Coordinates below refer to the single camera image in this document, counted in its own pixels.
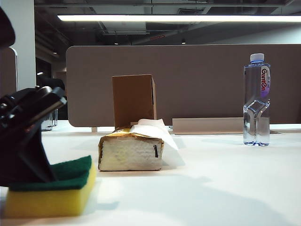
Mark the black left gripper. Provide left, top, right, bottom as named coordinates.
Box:
left=0, top=86, right=68, bottom=186

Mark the yellow sponge with green pad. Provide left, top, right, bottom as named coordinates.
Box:
left=3, top=154, right=97, bottom=218

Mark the clear plastic water bottle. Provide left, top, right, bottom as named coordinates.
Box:
left=243, top=53, right=270, bottom=147

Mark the clear glass mug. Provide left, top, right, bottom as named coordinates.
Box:
left=41, top=109, right=58, bottom=131

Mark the black office chair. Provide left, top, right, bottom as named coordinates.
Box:
left=36, top=75, right=68, bottom=121

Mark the narrow brown desk divider panel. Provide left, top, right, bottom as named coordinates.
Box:
left=0, top=47, right=19, bottom=97

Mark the gold wrapped tissue pack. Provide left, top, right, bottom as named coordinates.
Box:
left=97, top=126, right=165, bottom=172

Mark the brown cardboard box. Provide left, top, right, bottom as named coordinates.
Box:
left=111, top=74, right=158, bottom=129

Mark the white tissue sheet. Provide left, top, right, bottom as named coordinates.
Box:
left=130, top=118, right=186, bottom=167

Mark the wide brown desk divider panel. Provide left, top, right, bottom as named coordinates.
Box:
left=65, top=44, right=301, bottom=128

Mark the long ceiling light strip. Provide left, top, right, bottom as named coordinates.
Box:
left=57, top=14, right=301, bottom=23

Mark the beige cable tray flap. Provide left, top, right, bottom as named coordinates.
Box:
left=172, top=117, right=245, bottom=135

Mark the desk cable slot frame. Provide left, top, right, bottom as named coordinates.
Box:
left=170, top=129, right=284, bottom=136

